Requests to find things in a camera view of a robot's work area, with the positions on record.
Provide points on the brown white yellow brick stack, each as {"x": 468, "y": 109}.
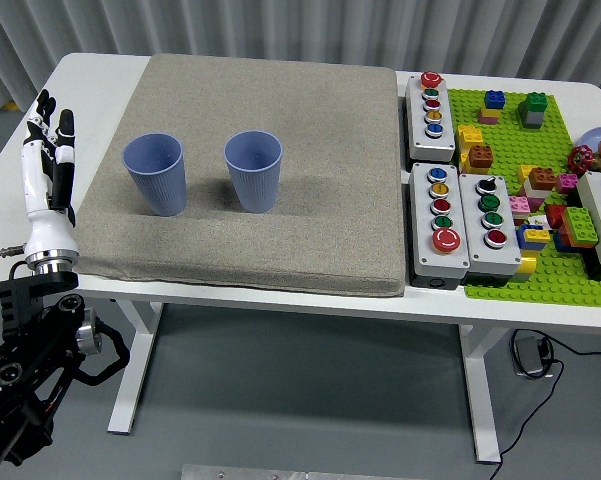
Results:
{"x": 541, "y": 179}

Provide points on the red toy brick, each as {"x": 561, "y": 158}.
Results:
{"x": 555, "y": 216}

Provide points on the five-button control box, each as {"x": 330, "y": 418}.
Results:
{"x": 425, "y": 255}
{"x": 420, "y": 145}

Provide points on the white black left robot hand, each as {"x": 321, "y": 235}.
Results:
{"x": 47, "y": 235}

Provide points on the yellow toy brick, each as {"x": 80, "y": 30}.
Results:
{"x": 527, "y": 262}

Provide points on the grey pleated curtain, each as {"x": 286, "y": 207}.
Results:
{"x": 280, "y": 25}

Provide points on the grey power adapter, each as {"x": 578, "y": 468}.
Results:
{"x": 527, "y": 356}

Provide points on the four-button box with switch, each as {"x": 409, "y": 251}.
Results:
{"x": 500, "y": 260}

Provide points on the brown toy brick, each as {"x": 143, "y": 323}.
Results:
{"x": 480, "y": 157}

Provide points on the green orange brick stack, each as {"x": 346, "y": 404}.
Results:
{"x": 580, "y": 225}

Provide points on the blue yellow pink brick stack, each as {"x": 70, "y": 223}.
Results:
{"x": 495, "y": 99}

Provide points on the green toy brick baseplate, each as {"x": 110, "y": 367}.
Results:
{"x": 510, "y": 145}

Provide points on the grey-brown fabric mat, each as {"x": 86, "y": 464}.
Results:
{"x": 305, "y": 200}

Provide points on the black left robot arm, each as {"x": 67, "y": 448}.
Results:
{"x": 35, "y": 345}

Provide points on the grey button control box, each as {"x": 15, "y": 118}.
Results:
{"x": 592, "y": 200}

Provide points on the green grey brick stack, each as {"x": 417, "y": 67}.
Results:
{"x": 534, "y": 117}

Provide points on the white table leg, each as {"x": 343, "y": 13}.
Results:
{"x": 480, "y": 390}
{"x": 137, "y": 380}

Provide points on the pink toy brick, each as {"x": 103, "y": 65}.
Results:
{"x": 566, "y": 184}

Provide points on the red valve handwheel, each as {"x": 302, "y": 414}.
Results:
{"x": 580, "y": 159}

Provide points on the light blue plate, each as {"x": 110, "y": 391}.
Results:
{"x": 592, "y": 136}

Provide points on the blue ribbed plastic cup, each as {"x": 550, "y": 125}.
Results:
{"x": 152, "y": 160}
{"x": 252, "y": 160}

